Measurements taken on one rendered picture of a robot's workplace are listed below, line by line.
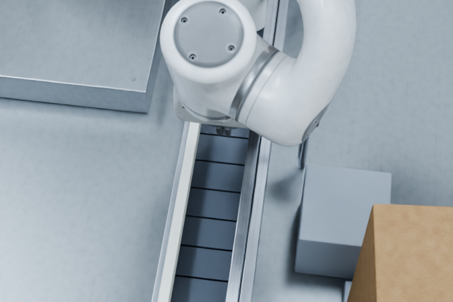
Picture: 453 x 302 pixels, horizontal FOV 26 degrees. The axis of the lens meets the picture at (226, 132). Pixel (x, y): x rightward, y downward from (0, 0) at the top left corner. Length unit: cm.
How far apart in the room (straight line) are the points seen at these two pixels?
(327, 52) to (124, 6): 55
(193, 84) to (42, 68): 47
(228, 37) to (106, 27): 49
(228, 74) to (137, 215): 42
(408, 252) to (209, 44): 25
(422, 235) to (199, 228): 34
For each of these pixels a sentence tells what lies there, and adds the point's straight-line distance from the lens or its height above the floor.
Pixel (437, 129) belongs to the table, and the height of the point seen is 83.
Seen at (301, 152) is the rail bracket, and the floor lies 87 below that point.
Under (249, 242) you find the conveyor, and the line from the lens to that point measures 114.
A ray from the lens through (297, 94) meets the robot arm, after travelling 85.
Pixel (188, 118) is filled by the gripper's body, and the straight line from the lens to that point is 106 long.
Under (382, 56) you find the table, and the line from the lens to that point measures 136.
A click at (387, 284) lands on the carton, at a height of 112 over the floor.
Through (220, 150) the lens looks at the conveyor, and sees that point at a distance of 120.
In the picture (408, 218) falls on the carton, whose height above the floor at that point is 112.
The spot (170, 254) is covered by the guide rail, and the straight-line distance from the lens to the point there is 110.
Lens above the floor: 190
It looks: 58 degrees down
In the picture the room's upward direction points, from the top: straight up
